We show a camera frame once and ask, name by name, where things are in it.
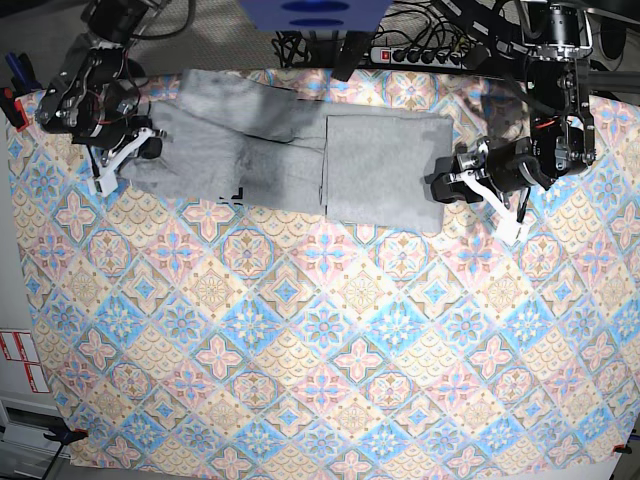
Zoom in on grey T-shirt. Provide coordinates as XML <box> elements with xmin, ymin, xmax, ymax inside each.
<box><xmin>119</xmin><ymin>70</ymin><xmax>453</xmax><ymax>232</ymax></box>

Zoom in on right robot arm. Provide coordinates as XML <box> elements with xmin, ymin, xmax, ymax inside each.
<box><xmin>35</xmin><ymin>0</ymin><xmax>167</xmax><ymax>171</ymax></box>

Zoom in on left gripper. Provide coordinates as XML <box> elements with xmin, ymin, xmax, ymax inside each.
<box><xmin>424</xmin><ymin>137</ymin><xmax>545</xmax><ymax>204</ymax></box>

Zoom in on patterned tablecloth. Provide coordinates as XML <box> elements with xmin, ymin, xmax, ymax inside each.
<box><xmin>4</xmin><ymin>98</ymin><xmax>639</xmax><ymax>479</ymax></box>

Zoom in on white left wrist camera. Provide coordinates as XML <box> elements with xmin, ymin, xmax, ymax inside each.
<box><xmin>453</xmin><ymin>171</ymin><xmax>531</xmax><ymax>246</ymax></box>

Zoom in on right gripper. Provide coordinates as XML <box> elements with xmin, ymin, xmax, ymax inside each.
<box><xmin>74</xmin><ymin>115</ymin><xmax>165</xmax><ymax>167</ymax></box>

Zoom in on black orange right clamp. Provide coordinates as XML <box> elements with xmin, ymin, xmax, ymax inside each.
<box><xmin>613</xmin><ymin>444</ymin><xmax>633</xmax><ymax>454</ymax></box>

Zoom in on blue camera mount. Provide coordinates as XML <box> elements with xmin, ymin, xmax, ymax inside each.
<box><xmin>239</xmin><ymin>0</ymin><xmax>392</xmax><ymax>32</ymax></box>

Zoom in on white power strip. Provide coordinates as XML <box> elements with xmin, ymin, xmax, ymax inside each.
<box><xmin>368</xmin><ymin>47</ymin><xmax>465</xmax><ymax>69</ymax></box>

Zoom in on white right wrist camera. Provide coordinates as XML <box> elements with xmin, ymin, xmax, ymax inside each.
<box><xmin>87</xmin><ymin>127</ymin><xmax>166</xmax><ymax>198</ymax></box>

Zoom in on red white labels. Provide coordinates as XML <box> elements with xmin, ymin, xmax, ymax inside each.
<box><xmin>1</xmin><ymin>330</ymin><xmax>50</xmax><ymax>394</ymax></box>

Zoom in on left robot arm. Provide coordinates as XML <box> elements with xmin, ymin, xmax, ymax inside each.
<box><xmin>425</xmin><ymin>1</ymin><xmax>596</xmax><ymax>204</ymax></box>

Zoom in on red black clamp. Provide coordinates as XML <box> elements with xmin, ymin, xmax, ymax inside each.
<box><xmin>1</xmin><ymin>88</ymin><xmax>29</xmax><ymax>132</ymax></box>

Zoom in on black orange corner clamp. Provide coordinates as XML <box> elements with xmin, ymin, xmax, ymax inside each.
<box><xmin>43</xmin><ymin>427</ymin><xmax>88</xmax><ymax>446</ymax></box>

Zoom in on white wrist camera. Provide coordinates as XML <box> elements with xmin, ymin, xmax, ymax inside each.
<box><xmin>453</xmin><ymin>171</ymin><xmax>531</xmax><ymax>246</ymax></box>
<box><xmin>87</xmin><ymin>127</ymin><xmax>166</xmax><ymax>198</ymax></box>

